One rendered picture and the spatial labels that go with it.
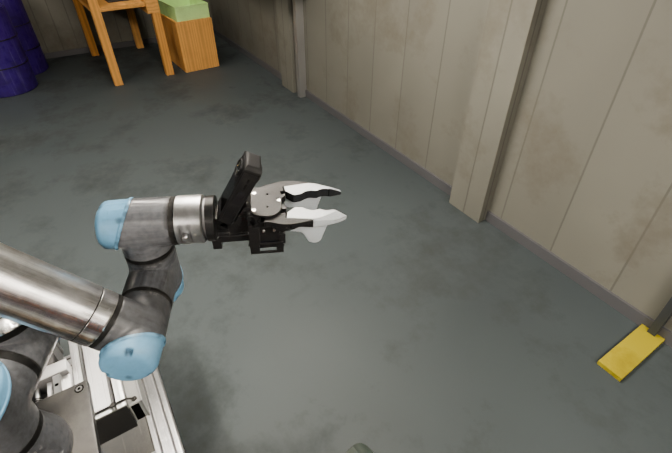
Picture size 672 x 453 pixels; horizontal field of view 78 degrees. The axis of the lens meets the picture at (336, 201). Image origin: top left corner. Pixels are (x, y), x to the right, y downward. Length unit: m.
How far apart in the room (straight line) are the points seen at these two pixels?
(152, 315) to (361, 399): 1.68
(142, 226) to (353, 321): 1.93
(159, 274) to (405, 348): 1.85
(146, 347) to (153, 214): 0.18
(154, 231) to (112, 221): 0.06
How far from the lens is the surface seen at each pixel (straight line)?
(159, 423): 2.05
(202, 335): 2.53
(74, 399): 1.05
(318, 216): 0.63
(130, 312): 0.64
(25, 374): 0.88
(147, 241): 0.67
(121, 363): 0.64
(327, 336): 2.41
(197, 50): 6.18
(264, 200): 0.65
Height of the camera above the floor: 1.97
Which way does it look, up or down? 37 degrees down
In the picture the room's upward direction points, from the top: straight up
